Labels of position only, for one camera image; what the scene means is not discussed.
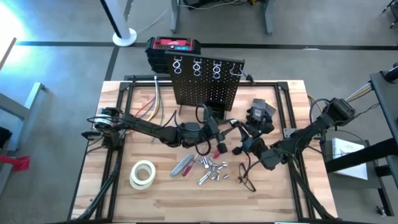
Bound black side table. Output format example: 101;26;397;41
323;61;398;215

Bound red cable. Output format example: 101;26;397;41
134;96;155;118

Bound white booklet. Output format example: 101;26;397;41
330;137;369;181

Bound cream masking tape roll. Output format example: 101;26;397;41
129;159;157;191

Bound red sheet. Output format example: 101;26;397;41
0;154;31;173

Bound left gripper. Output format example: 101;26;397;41
198;112;241;155

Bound multicolour cable bundle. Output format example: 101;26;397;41
344;81;374;104

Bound wooden plank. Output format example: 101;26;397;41
0;37;17;72

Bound black plastic pegboard bin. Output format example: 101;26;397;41
205;101;230;121

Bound black perforated pegboard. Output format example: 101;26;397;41
165;50;246;118

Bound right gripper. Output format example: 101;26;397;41
231;123;270;158

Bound clear black safety glasses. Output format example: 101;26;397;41
238;162;257;193

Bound white cable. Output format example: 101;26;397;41
146;76;160;123

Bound grey bench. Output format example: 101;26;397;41
0;82;48;152

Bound red black toolbox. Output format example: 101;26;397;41
145;35;202;74

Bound black office chair base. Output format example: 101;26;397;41
381;0;398;29

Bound double ring metal peg hook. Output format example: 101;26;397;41
192;58;203;77
212;60;223;80
172;56;183;75

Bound blue cable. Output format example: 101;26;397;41
139;99;156;119

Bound ratchet wrench black grey handle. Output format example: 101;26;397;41
229;119;249;139

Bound white pole stand round base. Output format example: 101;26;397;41
99;0;138;47

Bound grey metal utility knife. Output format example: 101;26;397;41
169;153;195;178

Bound yellow cable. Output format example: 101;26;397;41
148;83;162;122

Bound grey desk leg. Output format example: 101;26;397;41
170;0;182;34
261;0;275;35

